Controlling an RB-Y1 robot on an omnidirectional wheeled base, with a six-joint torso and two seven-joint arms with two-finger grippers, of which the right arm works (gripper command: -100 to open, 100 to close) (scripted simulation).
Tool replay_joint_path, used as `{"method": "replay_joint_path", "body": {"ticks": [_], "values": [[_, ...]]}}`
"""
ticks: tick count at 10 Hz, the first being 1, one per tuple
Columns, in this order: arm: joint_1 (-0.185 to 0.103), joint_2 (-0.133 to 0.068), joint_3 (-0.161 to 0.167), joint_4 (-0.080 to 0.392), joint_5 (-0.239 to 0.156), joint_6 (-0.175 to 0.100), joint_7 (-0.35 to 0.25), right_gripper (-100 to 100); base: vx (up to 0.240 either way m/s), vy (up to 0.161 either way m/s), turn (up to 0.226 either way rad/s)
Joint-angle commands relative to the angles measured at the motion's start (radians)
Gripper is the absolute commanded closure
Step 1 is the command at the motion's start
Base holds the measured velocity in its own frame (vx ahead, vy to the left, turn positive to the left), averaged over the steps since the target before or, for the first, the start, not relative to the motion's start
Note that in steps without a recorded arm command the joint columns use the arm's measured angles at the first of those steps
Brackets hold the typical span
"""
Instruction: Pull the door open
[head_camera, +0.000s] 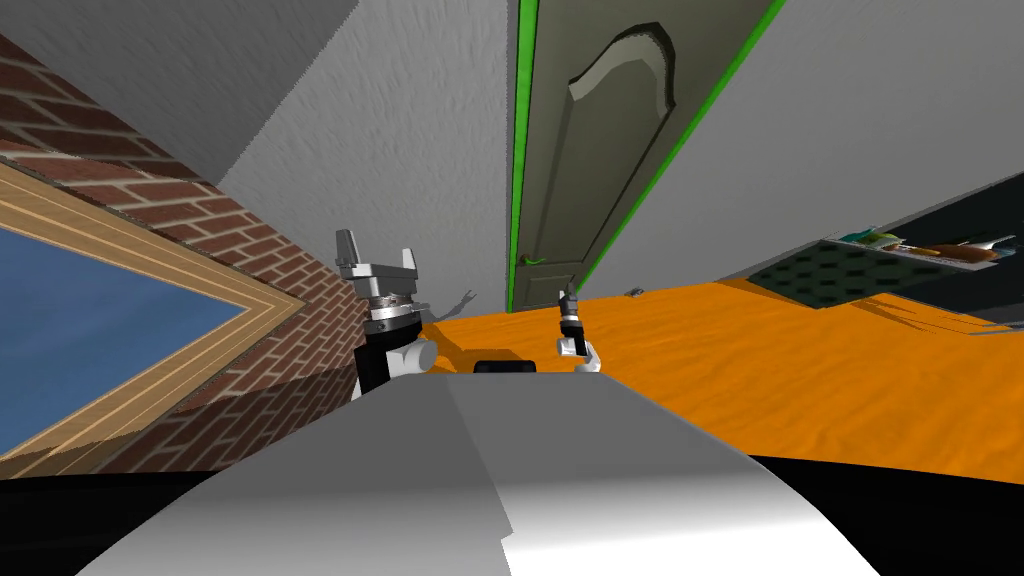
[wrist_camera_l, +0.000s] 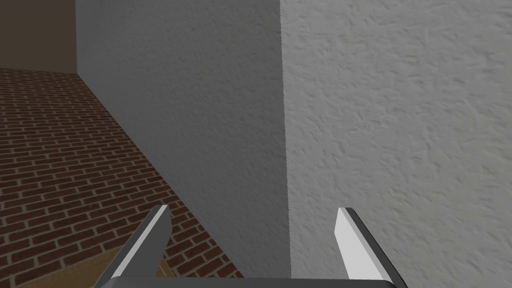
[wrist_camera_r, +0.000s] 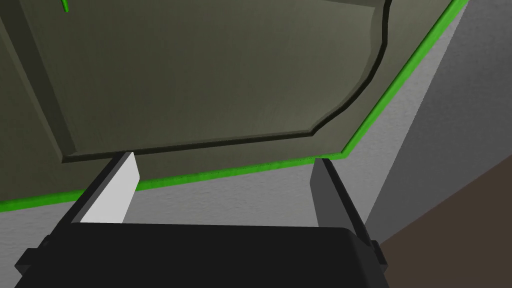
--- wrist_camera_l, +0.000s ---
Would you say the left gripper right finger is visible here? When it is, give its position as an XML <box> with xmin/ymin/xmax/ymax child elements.
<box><xmin>334</xmin><ymin>207</ymin><xmax>406</xmax><ymax>282</ymax></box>

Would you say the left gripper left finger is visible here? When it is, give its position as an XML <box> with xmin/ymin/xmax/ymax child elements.
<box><xmin>107</xmin><ymin>204</ymin><xmax>173</xmax><ymax>280</ymax></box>

